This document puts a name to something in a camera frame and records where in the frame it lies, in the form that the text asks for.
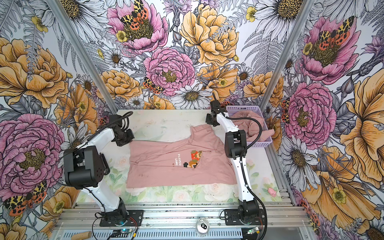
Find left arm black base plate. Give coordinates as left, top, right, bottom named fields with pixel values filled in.
left=99, top=210, right=144, bottom=227

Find right small circuit board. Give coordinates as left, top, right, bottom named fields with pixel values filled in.
left=246, top=227, right=262, bottom=236

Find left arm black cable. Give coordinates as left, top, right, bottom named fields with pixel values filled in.
left=61, top=110, right=134, bottom=235

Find lilac perforated plastic basket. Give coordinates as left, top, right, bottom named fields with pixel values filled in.
left=226, top=106, right=275, bottom=148

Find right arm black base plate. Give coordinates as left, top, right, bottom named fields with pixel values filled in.
left=220, top=209, right=266, bottom=226

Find wooden cork block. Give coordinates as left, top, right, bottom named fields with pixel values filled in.
left=71, top=231, right=93, bottom=240

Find aluminium corner post right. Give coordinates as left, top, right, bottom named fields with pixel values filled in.
left=259, top=0, right=315, bottom=111

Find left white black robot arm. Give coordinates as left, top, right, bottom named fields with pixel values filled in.
left=63, top=111, right=135, bottom=226

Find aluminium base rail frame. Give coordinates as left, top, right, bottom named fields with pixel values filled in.
left=52, top=192, right=316, bottom=240

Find aluminium corner post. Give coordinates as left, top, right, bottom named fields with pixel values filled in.
left=47, top=1, right=118, bottom=114
left=259, top=0, right=315, bottom=111

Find aluminium corner post left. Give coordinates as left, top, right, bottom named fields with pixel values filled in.
left=47, top=1, right=118, bottom=114

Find pink garments in basket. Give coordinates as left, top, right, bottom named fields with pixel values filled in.
left=230, top=111, right=275, bottom=142

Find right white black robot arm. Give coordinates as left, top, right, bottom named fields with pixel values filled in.
left=206, top=99, right=260, bottom=224

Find small green circuit board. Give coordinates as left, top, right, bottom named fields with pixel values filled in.
left=113, top=229, right=139, bottom=238

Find pink pixel-print t-shirt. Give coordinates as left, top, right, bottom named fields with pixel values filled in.
left=126, top=125, right=237, bottom=189

